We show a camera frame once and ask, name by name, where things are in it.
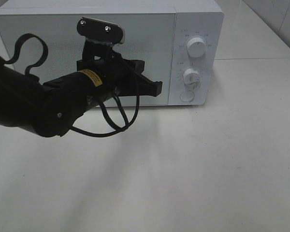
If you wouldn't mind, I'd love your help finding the white microwave oven body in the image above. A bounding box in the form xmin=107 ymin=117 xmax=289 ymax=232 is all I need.
xmin=0 ymin=0 xmax=224 ymax=105

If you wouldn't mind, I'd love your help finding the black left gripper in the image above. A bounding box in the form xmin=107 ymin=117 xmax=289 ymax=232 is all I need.
xmin=77 ymin=39 xmax=162 ymax=97

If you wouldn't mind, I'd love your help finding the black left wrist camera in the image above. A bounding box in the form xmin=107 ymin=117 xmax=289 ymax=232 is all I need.
xmin=76 ymin=17 xmax=125 ymax=45

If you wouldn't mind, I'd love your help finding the white timer knob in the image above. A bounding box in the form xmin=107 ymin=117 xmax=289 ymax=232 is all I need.
xmin=182 ymin=68 xmax=201 ymax=85

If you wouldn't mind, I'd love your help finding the round white door button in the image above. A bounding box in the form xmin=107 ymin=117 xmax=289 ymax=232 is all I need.
xmin=180 ymin=91 xmax=194 ymax=102

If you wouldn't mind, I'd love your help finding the white microwave door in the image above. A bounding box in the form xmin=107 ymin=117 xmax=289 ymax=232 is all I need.
xmin=0 ymin=14 xmax=175 ymax=105

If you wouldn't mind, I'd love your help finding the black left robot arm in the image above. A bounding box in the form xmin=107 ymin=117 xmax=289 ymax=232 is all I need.
xmin=0 ymin=33 xmax=162 ymax=138

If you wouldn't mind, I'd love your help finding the upper white power knob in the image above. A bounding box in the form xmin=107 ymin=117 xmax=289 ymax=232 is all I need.
xmin=186 ymin=35 xmax=207 ymax=58

